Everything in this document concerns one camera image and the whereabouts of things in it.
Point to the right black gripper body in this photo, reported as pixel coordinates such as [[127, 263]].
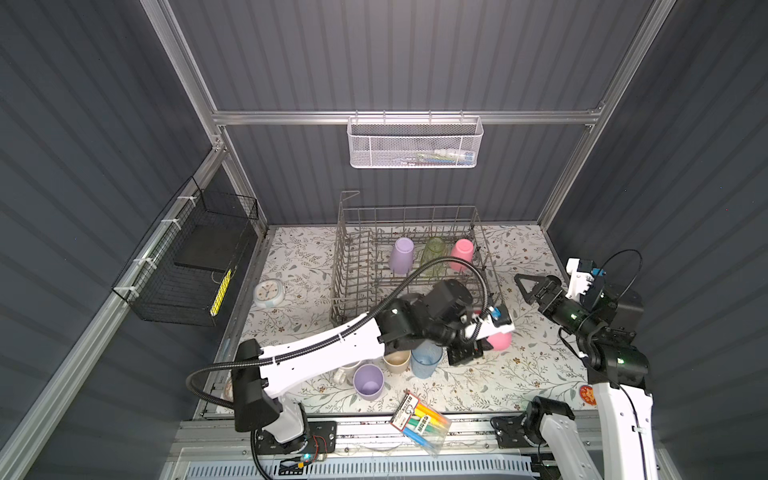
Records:
[[567, 313]]

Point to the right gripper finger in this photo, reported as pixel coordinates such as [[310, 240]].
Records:
[[530, 282], [530, 296]]

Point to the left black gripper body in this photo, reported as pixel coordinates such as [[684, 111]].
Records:
[[462, 349]]

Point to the blue translucent cup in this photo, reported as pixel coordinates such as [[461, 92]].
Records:
[[425, 358]]

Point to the pink cup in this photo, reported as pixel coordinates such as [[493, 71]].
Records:
[[498, 341], [463, 249]]

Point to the beige cup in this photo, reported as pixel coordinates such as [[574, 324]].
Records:
[[397, 362]]

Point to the purple cup front row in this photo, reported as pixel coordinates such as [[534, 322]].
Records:
[[368, 381]]

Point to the green translucent cup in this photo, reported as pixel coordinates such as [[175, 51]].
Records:
[[435, 247]]

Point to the lilac cup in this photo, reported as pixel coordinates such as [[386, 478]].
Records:
[[402, 256]]

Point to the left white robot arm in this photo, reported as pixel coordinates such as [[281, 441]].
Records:
[[445, 316]]

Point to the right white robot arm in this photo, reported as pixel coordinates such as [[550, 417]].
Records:
[[595, 318]]

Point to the highlighter marker pack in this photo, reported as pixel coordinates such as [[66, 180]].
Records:
[[421, 424]]

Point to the red round sticker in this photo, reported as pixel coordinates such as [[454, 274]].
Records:
[[587, 395]]

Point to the white ceramic mug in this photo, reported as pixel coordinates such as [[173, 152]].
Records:
[[346, 373]]

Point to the floral table mat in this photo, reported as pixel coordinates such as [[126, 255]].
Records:
[[536, 363]]

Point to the yellow marker pen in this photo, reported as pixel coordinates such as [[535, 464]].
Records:
[[221, 293]]

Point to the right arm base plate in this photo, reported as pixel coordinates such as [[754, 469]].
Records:
[[510, 432]]

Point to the grey wire dish rack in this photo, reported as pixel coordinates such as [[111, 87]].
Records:
[[364, 238]]

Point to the pens in wall basket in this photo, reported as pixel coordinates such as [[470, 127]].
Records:
[[448, 158]]

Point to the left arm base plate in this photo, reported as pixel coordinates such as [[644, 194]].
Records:
[[319, 436]]

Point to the white wire wall basket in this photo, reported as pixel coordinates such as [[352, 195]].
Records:
[[376, 141]]

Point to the black wire side basket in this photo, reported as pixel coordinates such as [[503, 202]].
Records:
[[174, 278]]

